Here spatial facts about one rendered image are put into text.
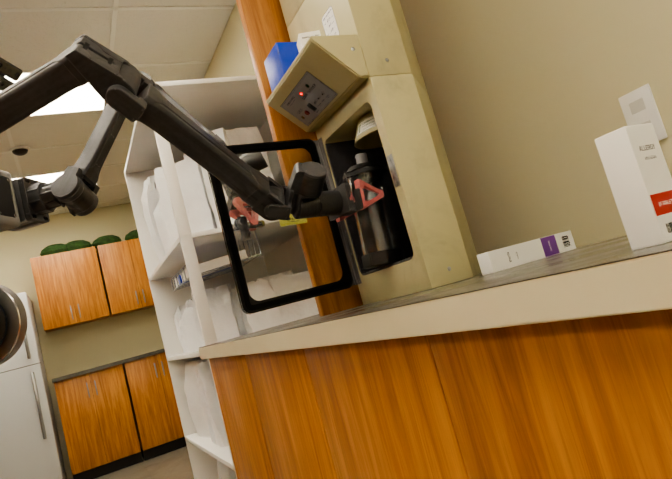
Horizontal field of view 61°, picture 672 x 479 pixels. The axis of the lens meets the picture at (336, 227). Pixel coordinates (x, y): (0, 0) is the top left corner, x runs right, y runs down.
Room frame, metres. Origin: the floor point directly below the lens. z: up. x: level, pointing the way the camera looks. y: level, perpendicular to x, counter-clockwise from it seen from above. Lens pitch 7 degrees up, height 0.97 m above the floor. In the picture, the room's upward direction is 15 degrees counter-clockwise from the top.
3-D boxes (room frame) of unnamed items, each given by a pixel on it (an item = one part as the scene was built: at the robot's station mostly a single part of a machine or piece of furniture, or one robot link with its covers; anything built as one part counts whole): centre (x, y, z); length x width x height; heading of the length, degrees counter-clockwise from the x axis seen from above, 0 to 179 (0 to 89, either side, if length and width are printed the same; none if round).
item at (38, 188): (1.52, 0.75, 1.45); 0.09 x 0.08 x 0.12; 176
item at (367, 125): (1.35, -0.18, 1.34); 0.18 x 0.18 x 0.05
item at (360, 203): (1.28, -0.08, 1.18); 0.09 x 0.07 x 0.07; 119
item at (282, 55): (1.36, 0.00, 1.56); 0.10 x 0.10 x 0.09; 26
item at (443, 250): (1.38, -0.20, 1.33); 0.32 x 0.25 x 0.77; 26
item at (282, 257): (1.37, 0.12, 1.19); 0.30 x 0.01 x 0.40; 123
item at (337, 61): (1.29, -0.03, 1.46); 0.32 x 0.11 x 0.10; 26
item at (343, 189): (1.28, 0.00, 1.18); 0.10 x 0.07 x 0.07; 29
